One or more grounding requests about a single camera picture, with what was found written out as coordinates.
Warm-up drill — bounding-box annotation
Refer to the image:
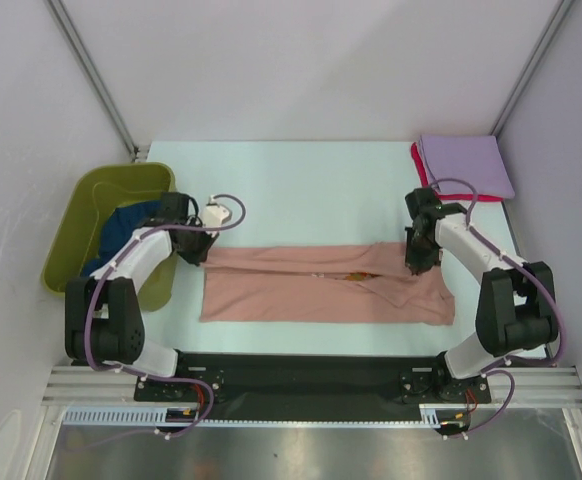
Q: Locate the pink printed t shirt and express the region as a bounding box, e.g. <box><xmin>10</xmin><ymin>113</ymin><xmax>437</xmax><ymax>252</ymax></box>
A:
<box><xmin>200</xmin><ymin>242</ymin><xmax>455</xmax><ymax>326</ymax></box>

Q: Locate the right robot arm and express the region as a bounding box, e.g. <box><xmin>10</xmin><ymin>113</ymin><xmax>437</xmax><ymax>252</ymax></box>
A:
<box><xmin>405</xmin><ymin>187</ymin><xmax>561</xmax><ymax>401</ymax></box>

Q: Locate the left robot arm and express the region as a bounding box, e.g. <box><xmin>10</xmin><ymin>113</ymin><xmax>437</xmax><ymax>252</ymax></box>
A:
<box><xmin>65</xmin><ymin>192</ymin><xmax>232</xmax><ymax>400</ymax></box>

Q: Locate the blue t shirt in bin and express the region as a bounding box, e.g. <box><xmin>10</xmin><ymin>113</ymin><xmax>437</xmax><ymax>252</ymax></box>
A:
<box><xmin>80</xmin><ymin>200</ymin><xmax>160</xmax><ymax>277</ymax></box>

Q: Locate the folded red t shirt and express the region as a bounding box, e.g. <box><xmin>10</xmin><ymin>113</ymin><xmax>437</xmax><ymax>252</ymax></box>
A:
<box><xmin>410</xmin><ymin>143</ymin><xmax>503</xmax><ymax>203</ymax></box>

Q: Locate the folded purple t shirt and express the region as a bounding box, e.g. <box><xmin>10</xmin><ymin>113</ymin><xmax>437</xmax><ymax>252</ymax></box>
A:
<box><xmin>416</xmin><ymin>134</ymin><xmax>515</xmax><ymax>200</ymax></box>

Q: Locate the olive green plastic bin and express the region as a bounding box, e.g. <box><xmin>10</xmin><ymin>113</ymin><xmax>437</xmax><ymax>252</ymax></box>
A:
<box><xmin>41</xmin><ymin>163</ymin><xmax>176</xmax><ymax>298</ymax></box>

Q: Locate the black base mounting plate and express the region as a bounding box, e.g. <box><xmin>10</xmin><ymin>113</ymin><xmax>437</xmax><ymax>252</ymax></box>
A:
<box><xmin>70</xmin><ymin>349</ymin><xmax>555</xmax><ymax>407</ymax></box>

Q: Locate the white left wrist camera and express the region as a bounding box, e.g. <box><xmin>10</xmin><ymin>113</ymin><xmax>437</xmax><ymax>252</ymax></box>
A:
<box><xmin>199</xmin><ymin>196</ymin><xmax>232</xmax><ymax>234</ymax></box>

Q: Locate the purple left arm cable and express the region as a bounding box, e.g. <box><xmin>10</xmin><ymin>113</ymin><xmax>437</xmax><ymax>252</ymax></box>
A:
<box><xmin>63</xmin><ymin>193</ymin><xmax>247</xmax><ymax>449</ymax></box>

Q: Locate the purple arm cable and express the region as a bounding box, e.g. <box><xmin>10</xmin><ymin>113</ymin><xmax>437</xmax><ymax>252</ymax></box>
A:
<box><xmin>428</xmin><ymin>178</ymin><xmax>570</xmax><ymax>441</ymax></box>
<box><xmin>63</xmin><ymin>193</ymin><xmax>247</xmax><ymax>449</ymax></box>

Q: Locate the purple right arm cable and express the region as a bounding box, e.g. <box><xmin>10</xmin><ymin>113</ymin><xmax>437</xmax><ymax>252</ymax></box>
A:
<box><xmin>428</xmin><ymin>178</ymin><xmax>570</xmax><ymax>441</ymax></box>

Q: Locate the white slotted cable duct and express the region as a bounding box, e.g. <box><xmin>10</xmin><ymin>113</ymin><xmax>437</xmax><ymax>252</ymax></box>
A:
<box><xmin>63</xmin><ymin>405</ymin><xmax>468</xmax><ymax>430</ymax></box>

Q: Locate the aluminium front rail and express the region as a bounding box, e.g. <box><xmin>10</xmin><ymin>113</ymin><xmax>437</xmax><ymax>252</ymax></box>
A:
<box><xmin>42</xmin><ymin>366</ymin><xmax>582</xmax><ymax>408</ymax></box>

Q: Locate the aluminium frame post left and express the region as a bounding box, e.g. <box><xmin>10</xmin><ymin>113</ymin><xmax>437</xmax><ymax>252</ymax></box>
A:
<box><xmin>44</xmin><ymin>0</ymin><xmax>139</xmax><ymax>162</ymax></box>

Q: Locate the aluminium frame post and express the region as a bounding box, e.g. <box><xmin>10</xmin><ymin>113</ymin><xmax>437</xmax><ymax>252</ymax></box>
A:
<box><xmin>44</xmin><ymin>0</ymin><xmax>139</xmax><ymax>162</ymax></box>
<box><xmin>490</xmin><ymin>0</ymin><xmax>578</xmax><ymax>137</ymax></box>

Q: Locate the aluminium frame post right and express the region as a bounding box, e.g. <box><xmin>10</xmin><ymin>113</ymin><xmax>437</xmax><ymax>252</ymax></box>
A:
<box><xmin>490</xmin><ymin>0</ymin><xmax>578</xmax><ymax>137</ymax></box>

